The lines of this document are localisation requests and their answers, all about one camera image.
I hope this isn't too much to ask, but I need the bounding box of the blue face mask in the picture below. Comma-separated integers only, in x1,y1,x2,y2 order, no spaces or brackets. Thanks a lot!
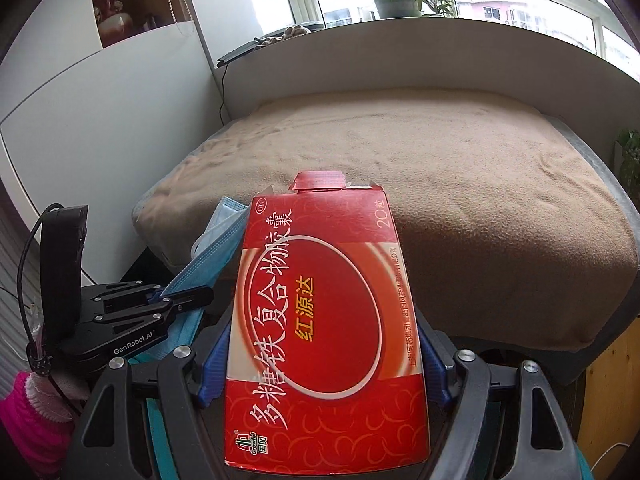
161,197,251,361

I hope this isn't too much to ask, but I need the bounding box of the green leafy plant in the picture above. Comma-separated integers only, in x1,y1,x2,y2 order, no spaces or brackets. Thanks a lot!
614,129,640,186

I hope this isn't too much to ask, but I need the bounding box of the black flat device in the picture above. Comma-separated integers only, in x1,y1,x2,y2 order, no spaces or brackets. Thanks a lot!
216,35,281,67

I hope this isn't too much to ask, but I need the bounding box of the grey bed surround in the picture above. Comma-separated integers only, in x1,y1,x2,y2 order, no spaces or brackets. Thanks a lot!
132,16,640,386

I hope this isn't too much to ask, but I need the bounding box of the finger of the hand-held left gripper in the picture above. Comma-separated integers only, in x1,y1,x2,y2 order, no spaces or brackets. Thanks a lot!
94,282,164,304
94,285,216,333

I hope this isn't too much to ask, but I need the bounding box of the red medicine box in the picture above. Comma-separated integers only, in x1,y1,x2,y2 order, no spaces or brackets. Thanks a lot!
222,170,432,471

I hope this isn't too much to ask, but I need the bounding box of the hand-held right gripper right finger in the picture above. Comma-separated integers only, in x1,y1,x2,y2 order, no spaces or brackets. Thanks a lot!
417,311,583,480

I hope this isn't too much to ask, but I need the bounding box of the red ceramic ornament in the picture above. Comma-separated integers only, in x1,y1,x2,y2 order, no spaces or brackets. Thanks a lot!
94,0,136,43

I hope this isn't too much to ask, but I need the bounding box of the wooden cabinet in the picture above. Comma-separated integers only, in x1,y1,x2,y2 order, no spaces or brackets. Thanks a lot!
575,327,640,468

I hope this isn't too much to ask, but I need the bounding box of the white wall cabinet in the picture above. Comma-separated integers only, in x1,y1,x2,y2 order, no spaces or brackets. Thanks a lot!
0,0,233,286

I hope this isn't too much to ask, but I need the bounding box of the teal bin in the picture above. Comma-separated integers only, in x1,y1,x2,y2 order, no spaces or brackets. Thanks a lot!
129,337,595,480

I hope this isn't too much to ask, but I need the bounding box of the brown plush toy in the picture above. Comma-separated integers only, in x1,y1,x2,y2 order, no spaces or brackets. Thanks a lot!
277,22,313,41

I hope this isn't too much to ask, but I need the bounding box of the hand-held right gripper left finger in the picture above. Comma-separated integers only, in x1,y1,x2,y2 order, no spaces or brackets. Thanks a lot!
62,317,236,480

